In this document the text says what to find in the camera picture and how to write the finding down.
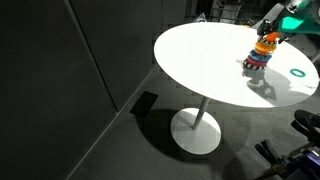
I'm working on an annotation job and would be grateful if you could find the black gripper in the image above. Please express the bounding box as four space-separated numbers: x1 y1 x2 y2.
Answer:
257 19 282 37

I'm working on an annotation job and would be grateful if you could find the small black white striped ring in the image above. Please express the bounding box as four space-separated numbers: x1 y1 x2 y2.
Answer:
258 37 278 48

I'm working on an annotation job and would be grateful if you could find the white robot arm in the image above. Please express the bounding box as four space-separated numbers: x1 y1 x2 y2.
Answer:
254 0 320 36

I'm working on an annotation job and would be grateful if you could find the orange stacking rod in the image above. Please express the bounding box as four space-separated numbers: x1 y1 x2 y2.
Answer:
265 32 279 42

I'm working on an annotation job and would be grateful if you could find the black floor plate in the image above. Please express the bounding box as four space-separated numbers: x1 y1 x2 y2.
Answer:
130 91 158 118

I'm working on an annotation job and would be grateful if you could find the orange yellow toothed ring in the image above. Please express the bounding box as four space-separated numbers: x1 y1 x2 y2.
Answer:
254 41 278 56

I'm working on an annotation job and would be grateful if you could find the red toothed ring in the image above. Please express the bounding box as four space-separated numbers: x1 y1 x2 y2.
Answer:
245 55 269 67

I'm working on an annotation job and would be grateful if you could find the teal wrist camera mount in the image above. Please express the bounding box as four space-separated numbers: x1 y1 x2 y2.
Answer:
279 0 319 34

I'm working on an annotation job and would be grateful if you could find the black white striped base ring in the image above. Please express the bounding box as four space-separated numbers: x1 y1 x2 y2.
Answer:
242 59 266 72

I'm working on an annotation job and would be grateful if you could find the teal ring on table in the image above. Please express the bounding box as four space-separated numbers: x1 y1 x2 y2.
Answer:
289 68 307 78

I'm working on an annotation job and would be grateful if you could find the white table pedestal base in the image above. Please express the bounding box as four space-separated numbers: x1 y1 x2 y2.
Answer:
170 97 221 155

